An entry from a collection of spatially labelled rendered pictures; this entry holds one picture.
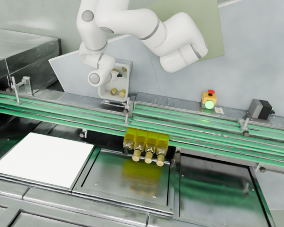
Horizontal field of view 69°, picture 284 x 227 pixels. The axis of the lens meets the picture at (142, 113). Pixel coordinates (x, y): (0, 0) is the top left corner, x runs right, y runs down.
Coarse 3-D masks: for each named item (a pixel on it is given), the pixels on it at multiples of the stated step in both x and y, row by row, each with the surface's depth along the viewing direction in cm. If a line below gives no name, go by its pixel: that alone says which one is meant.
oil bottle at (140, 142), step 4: (140, 132) 112; (144, 132) 113; (136, 136) 110; (140, 136) 109; (144, 136) 110; (136, 140) 106; (140, 140) 107; (144, 140) 107; (136, 144) 105; (140, 144) 105; (144, 144) 105; (144, 148) 107
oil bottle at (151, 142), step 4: (148, 132) 113; (152, 132) 113; (156, 132) 113; (148, 136) 110; (152, 136) 110; (156, 136) 110; (148, 140) 107; (152, 140) 107; (156, 140) 108; (148, 144) 104; (152, 144) 105; (156, 144) 105; (148, 148) 104; (152, 148) 103
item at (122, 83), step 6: (120, 66) 118; (126, 66) 110; (120, 72) 120; (126, 72) 119; (120, 78) 122; (126, 78) 121; (108, 84) 125; (114, 84) 125; (120, 84) 124; (126, 84) 116; (102, 90) 124; (108, 90) 127; (120, 90) 126; (126, 90) 117; (102, 96) 122; (108, 96) 123; (114, 96) 123; (126, 96) 119
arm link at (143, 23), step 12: (108, 0) 53; (120, 0) 54; (96, 12) 54; (108, 12) 52; (120, 12) 52; (132, 12) 53; (144, 12) 55; (96, 24) 55; (108, 24) 53; (120, 24) 53; (132, 24) 54; (144, 24) 56; (156, 24) 59; (144, 36) 60
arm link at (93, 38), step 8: (88, 0) 63; (96, 0) 63; (80, 8) 63; (88, 8) 62; (80, 16) 62; (88, 16) 62; (80, 24) 62; (88, 24) 62; (80, 32) 65; (88, 32) 63; (96, 32) 64; (104, 32) 68; (88, 40) 67; (96, 40) 68; (104, 40) 71; (88, 48) 73; (96, 48) 72
